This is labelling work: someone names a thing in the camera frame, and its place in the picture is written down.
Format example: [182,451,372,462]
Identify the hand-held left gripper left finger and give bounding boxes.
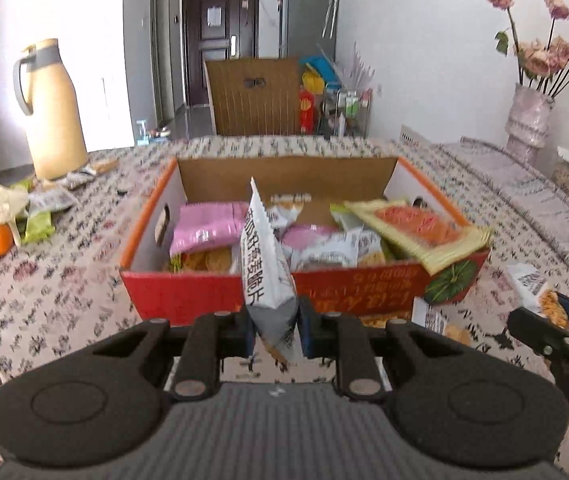
[92,310,258,402]

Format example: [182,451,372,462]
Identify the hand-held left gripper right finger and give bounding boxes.
[298,297,460,403]

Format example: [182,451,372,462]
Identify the red cardboard box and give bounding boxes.
[119,156,492,326]

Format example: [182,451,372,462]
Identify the white grey snack packet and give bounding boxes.
[241,177,299,363]

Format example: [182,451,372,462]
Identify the pink snack packet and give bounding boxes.
[282,224,340,251]
[169,201,250,256]

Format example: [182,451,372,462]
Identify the yellow orange striped snack packet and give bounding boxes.
[344,199,494,276]

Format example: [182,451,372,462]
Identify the yellow green cracker packet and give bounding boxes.
[167,247,238,273]

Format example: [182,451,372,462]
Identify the small cracker snack packet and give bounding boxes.
[357,230,385,266]

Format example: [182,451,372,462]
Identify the grey patterned cloth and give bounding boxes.
[399,125,569,306]

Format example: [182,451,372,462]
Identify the pink ribbed vase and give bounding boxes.
[505,82,555,166]

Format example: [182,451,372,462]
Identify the yellow red bag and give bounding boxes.
[300,67,326,133]

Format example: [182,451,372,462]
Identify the metal storage cart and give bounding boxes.
[320,87,372,137]

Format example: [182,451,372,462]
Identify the white grey sachet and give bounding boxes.
[62,170,98,190]

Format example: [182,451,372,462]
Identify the white black sachet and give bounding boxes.
[29,187,79,213]

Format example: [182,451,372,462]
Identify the dried pink rose bouquet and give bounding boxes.
[481,0,569,98]

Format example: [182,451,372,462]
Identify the blue plastic item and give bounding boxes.
[304,56,342,86]

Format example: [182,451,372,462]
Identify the pink feathery decoration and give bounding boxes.
[339,42,377,91]

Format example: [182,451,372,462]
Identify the dark brown entrance door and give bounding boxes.
[182,0,260,107]

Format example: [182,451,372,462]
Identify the cream rubber gloves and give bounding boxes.
[0,185,31,246]

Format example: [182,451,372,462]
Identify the cream thermos jug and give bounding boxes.
[13,38,89,181]

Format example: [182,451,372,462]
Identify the brown side door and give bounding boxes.
[152,0,172,126]

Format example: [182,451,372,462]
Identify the grey refrigerator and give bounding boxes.
[279,0,339,63]

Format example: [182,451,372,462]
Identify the white hanging umbrella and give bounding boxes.
[324,0,340,38]

